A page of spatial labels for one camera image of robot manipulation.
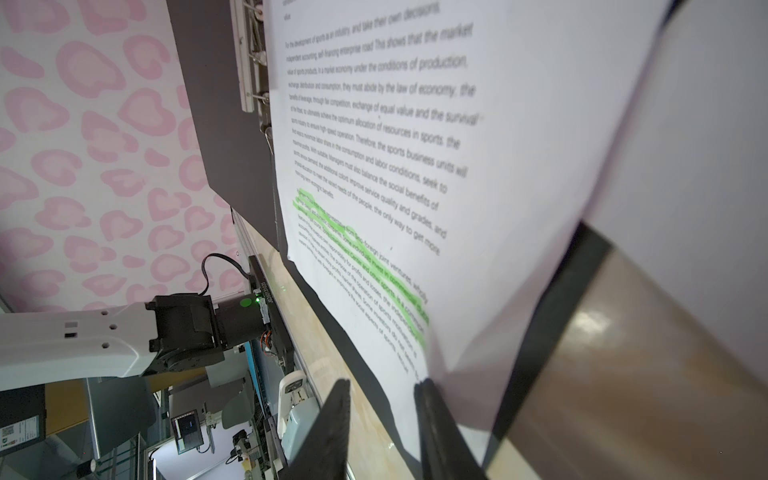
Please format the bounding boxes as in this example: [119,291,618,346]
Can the metal folder clip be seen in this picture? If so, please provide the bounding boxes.
[229,0,274,155]

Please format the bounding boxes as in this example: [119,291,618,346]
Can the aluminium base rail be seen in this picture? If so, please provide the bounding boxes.
[230,209,355,480]

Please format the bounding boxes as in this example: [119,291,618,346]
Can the white black file folder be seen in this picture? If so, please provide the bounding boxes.
[167,0,609,466]

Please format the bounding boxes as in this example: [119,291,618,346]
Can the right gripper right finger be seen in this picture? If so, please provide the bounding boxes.
[414,379,486,480]

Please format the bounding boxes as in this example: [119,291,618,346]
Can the printed paper sheet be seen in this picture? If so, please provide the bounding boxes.
[264,1,669,459]
[585,1,767,380]

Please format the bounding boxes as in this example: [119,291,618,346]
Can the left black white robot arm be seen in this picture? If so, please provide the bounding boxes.
[1,293,269,391]

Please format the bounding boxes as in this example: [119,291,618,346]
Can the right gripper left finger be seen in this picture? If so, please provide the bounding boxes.
[280,379,351,480]

